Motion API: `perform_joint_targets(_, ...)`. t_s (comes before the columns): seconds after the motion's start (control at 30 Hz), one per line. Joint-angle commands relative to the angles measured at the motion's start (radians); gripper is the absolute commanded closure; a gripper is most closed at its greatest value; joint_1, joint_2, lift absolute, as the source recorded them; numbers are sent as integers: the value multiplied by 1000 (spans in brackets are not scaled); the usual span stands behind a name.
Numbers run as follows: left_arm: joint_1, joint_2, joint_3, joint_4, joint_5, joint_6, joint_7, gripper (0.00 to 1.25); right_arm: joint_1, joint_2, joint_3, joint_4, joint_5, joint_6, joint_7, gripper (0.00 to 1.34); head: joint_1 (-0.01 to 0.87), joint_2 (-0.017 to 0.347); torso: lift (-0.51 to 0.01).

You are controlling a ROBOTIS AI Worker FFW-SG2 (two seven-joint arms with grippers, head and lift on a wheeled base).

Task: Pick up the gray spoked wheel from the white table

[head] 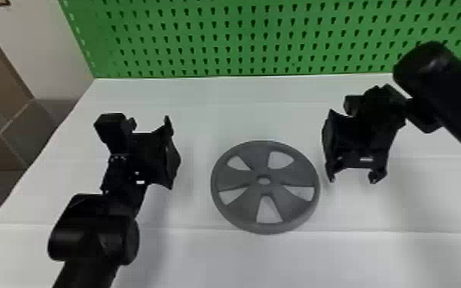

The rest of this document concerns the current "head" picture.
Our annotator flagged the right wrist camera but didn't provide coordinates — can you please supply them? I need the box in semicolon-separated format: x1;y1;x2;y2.
342;84;407;120

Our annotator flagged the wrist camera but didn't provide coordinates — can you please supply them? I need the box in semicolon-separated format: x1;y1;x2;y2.
342;84;407;120
93;113;138;155

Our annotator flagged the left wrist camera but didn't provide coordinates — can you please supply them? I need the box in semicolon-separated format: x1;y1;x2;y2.
93;113;138;155

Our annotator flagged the grey wheel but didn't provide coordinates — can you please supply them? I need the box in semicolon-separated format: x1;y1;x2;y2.
210;139;321;235

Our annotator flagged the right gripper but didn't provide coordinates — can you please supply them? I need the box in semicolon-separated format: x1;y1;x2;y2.
321;109;405;185

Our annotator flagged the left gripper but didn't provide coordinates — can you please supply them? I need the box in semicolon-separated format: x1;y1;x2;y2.
127;116;181;190

